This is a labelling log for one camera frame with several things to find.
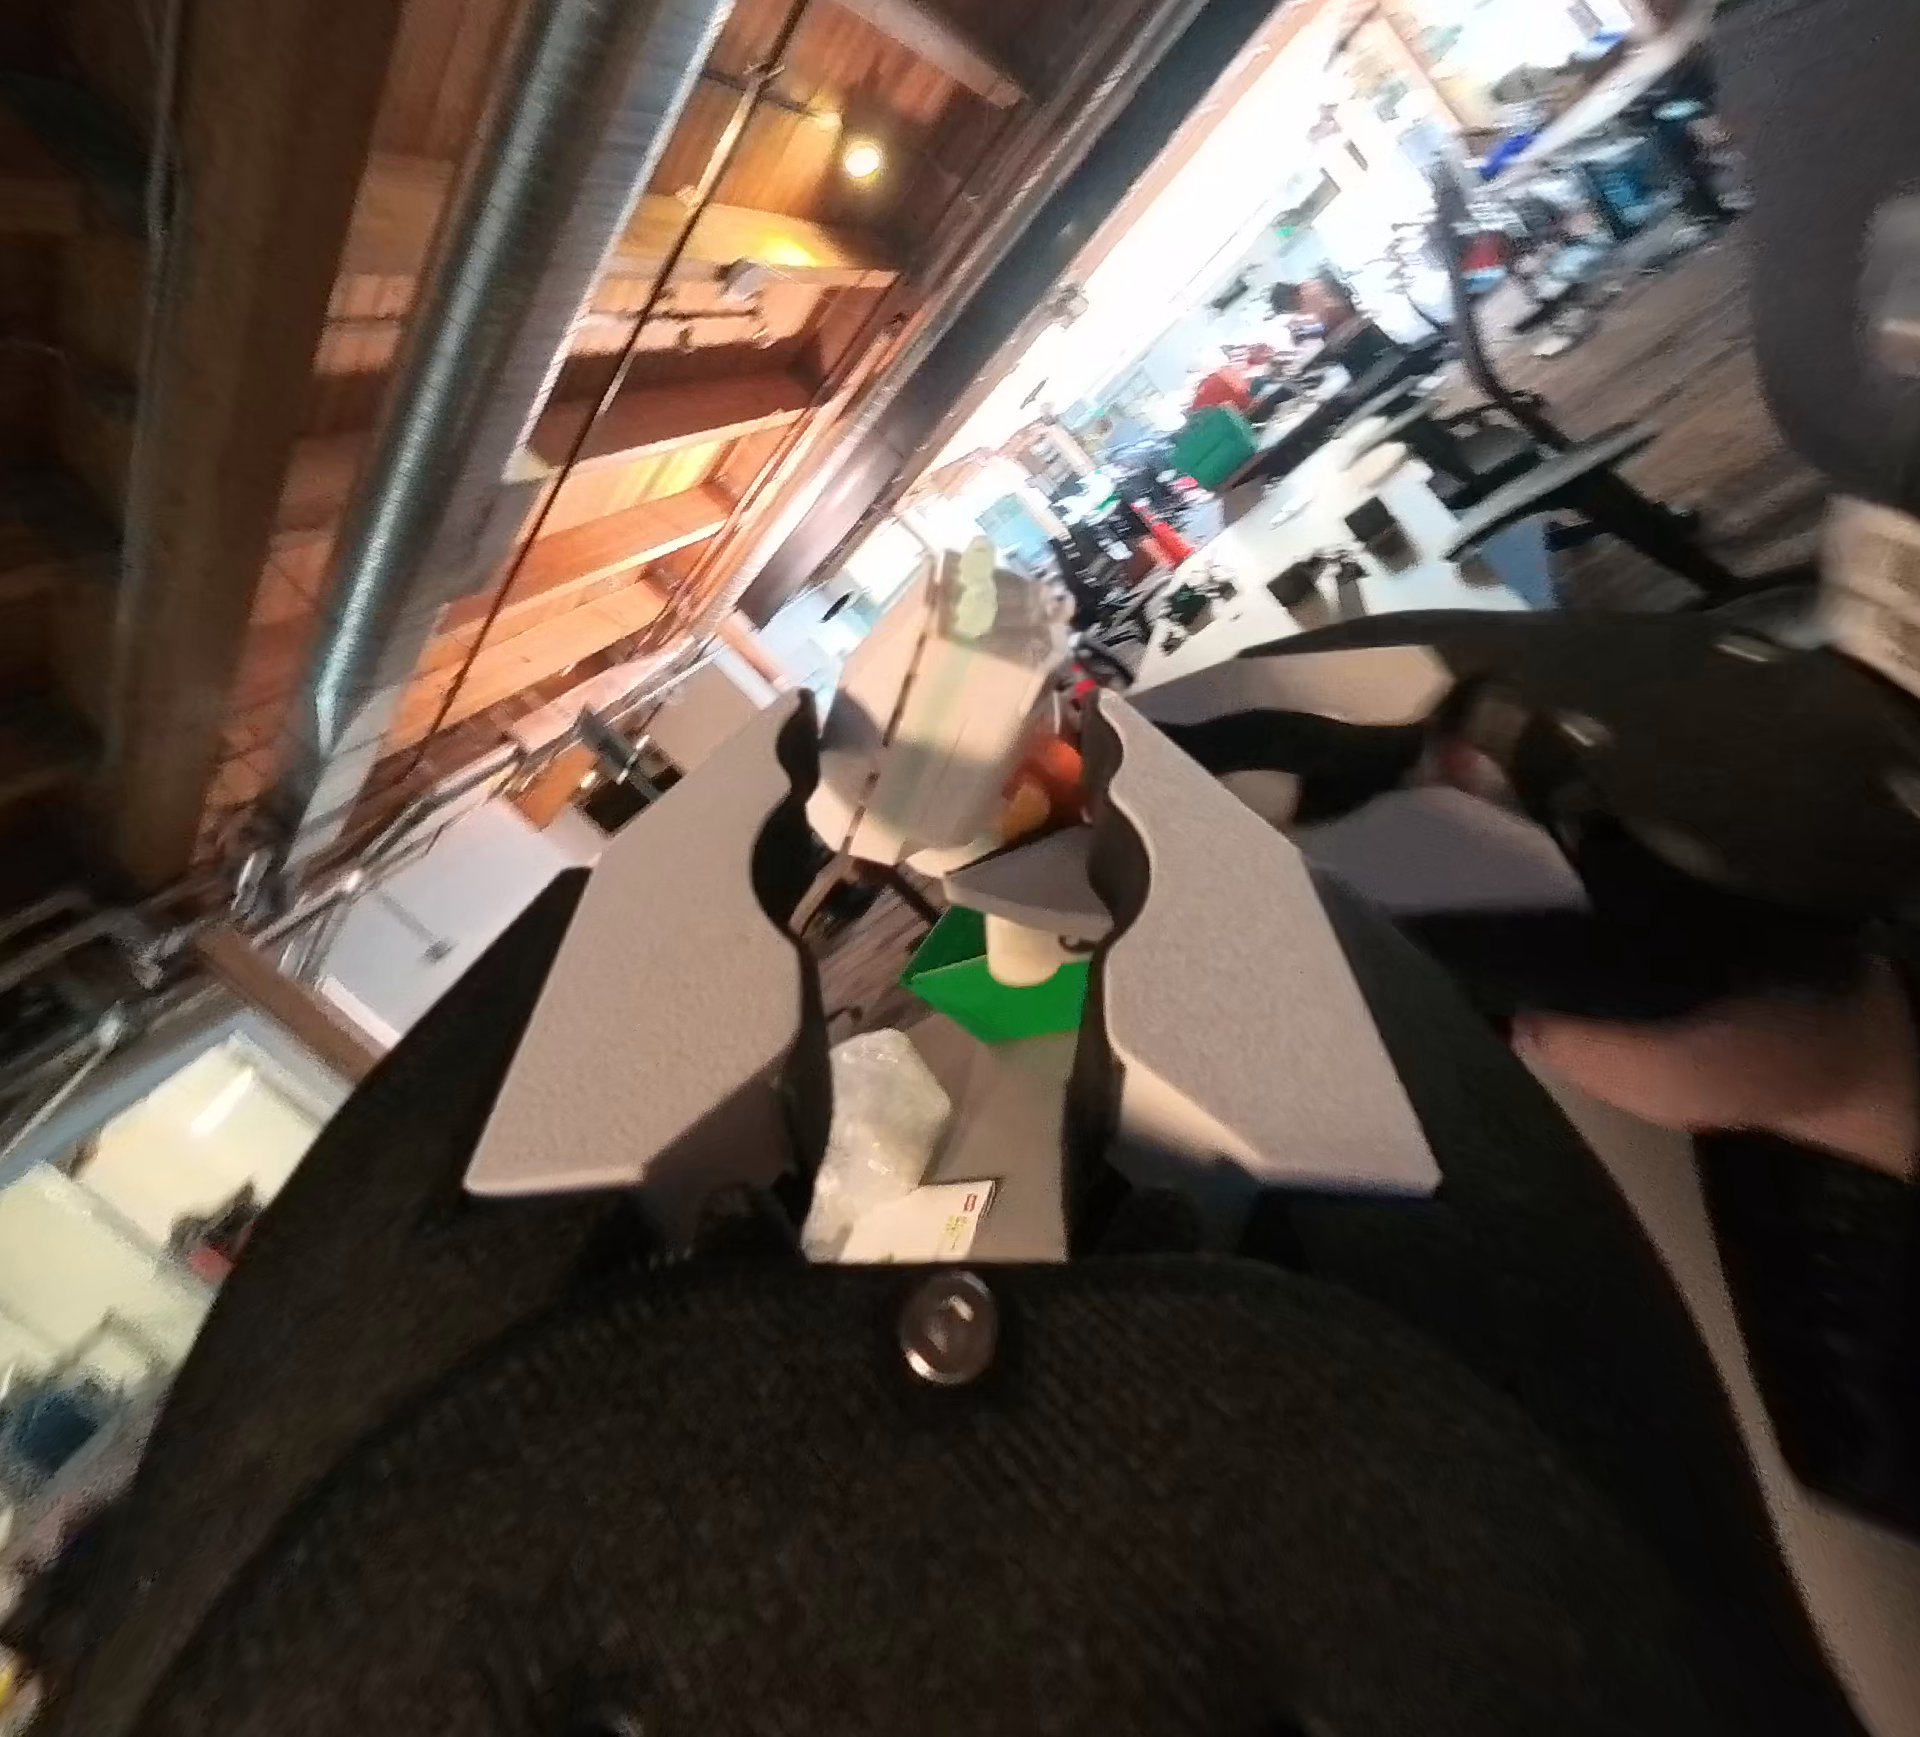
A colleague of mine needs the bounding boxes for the green plastic bin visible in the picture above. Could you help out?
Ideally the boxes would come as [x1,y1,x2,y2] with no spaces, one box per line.
[899,904,1098,1045]

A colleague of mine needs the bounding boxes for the distant green crate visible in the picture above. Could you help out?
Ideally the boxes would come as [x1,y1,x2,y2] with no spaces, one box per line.
[1175,407,1260,489]

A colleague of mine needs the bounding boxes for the instruction booklet with red logo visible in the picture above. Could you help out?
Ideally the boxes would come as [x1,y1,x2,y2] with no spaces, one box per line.
[836,1175,1004,1266]

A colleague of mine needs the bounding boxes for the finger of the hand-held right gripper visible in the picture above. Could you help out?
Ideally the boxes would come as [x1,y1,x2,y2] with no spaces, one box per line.
[1132,612,1509,826]
[942,849,1119,993]

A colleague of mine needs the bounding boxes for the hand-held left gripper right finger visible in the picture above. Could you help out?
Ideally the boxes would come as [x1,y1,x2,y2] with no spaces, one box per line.
[1068,691,1446,1221]

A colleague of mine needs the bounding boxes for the person's right forearm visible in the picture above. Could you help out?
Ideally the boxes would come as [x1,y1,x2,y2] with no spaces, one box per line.
[1693,1128,1920,1558]

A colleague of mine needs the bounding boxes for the person's right hand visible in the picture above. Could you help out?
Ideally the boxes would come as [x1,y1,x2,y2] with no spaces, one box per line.
[1512,999,1918,1176]

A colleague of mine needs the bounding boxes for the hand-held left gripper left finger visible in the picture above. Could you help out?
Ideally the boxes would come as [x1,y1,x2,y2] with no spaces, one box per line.
[461,691,833,1221]

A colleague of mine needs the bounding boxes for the clear bubble wrap bags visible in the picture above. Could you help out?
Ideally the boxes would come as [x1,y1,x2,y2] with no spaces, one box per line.
[802,1028,957,1244]

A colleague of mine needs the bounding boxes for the silver ceiling duct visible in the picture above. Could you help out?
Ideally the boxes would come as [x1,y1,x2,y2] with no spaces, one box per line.
[284,0,803,868]

